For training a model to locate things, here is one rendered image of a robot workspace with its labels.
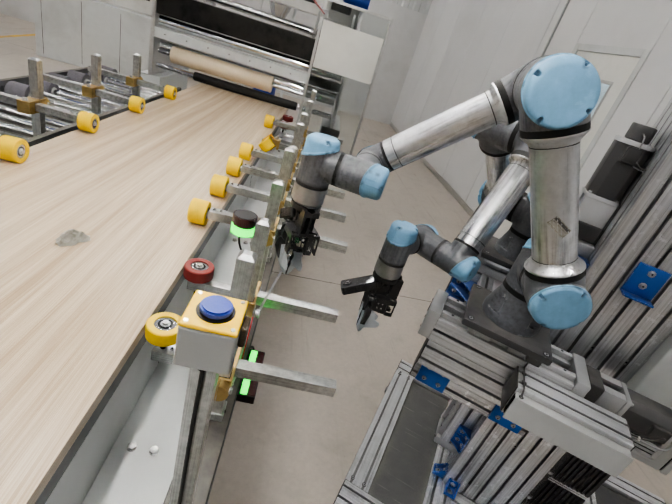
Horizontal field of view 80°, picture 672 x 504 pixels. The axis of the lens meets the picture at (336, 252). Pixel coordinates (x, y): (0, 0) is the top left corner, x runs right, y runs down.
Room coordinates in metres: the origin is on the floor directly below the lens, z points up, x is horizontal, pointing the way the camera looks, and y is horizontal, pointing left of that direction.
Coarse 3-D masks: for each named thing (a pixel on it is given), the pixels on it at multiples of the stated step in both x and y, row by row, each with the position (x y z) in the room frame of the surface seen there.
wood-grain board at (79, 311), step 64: (128, 128) 1.79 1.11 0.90; (192, 128) 2.10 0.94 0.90; (256, 128) 2.52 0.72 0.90; (0, 192) 0.96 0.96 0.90; (64, 192) 1.07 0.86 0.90; (128, 192) 1.19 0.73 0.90; (192, 192) 1.35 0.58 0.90; (0, 256) 0.71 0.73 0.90; (64, 256) 0.78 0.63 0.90; (128, 256) 0.86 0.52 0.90; (192, 256) 0.98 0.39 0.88; (0, 320) 0.54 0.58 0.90; (64, 320) 0.59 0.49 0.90; (128, 320) 0.64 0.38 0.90; (0, 384) 0.42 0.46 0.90; (64, 384) 0.46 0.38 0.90; (0, 448) 0.33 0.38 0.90; (64, 448) 0.36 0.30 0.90
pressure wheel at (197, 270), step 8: (184, 264) 0.90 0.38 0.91; (192, 264) 0.91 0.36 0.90; (200, 264) 0.91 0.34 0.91; (208, 264) 0.93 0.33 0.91; (184, 272) 0.88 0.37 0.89; (192, 272) 0.87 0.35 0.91; (200, 272) 0.88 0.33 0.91; (208, 272) 0.90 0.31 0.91; (192, 280) 0.87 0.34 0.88; (200, 280) 0.88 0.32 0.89; (208, 280) 0.90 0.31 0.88
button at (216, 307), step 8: (208, 296) 0.40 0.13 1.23; (216, 296) 0.40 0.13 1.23; (200, 304) 0.38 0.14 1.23; (208, 304) 0.38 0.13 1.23; (216, 304) 0.39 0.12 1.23; (224, 304) 0.39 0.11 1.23; (232, 304) 0.40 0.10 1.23; (208, 312) 0.37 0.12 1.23; (216, 312) 0.37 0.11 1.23; (224, 312) 0.38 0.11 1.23
